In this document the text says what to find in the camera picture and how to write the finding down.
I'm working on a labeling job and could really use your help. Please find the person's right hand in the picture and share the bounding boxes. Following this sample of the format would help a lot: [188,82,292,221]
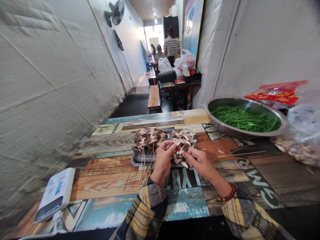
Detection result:
[183,148,219,183]

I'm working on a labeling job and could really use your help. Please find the person's left hand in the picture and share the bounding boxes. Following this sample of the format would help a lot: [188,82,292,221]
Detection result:
[150,140,181,187]

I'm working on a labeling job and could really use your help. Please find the pale mushroom piece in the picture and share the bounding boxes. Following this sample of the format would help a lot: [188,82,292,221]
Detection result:
[175,143,191,156]

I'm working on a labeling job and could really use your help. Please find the single thin bamboo skewer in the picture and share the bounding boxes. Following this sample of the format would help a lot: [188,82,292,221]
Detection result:
[186,153,219,197]

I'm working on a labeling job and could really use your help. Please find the rectangular metal tray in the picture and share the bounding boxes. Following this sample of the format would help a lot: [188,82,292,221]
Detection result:
[131,129,198,167]

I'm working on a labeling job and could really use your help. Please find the pile of skewered mushrooms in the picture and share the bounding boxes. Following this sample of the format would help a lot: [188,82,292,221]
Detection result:
[123,126,171,192]

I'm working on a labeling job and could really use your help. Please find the pile of loose mushrooms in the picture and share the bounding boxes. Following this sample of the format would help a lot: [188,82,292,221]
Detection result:
[171,128,198,169]

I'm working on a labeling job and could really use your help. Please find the bundle of bare bamboo sticks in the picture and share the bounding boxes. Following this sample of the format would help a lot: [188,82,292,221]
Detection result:
[213,145,267,161]

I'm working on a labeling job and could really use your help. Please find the large steel bowl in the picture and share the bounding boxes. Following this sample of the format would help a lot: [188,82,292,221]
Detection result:
[204,96,291,140]

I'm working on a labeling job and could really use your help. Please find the heap of green chives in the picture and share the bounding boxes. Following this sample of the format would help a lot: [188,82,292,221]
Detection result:
[211,104,282,133]

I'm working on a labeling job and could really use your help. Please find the wooden bench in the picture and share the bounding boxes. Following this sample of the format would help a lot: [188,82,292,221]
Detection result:
[147,84,163,114]

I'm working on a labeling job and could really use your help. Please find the dark wooden table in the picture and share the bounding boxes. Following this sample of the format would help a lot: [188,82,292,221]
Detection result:
[157,49,203,112]

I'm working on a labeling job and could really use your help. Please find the white plastic bag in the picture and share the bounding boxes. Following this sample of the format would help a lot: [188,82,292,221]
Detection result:
[158,57,173,73]

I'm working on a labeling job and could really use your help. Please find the red printed plastic bag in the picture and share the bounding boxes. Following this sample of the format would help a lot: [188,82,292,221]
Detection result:
[244,80,309,110]

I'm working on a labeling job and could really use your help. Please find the clear plastic bag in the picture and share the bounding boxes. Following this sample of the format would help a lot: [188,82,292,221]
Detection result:
[271,103,320,168]

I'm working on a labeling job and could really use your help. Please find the white box with dark screen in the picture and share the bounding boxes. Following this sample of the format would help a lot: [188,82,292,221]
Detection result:
[33,167,76,224]

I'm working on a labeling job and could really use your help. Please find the tall black cabinet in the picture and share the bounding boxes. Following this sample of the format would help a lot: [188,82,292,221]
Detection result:
[162,16,179,41]

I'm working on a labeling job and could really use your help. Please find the large wall poster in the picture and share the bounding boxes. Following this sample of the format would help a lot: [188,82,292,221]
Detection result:
[182,0,205,63]

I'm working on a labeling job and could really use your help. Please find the wall fan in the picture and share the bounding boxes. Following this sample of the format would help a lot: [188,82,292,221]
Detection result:
[104,0,125,28]

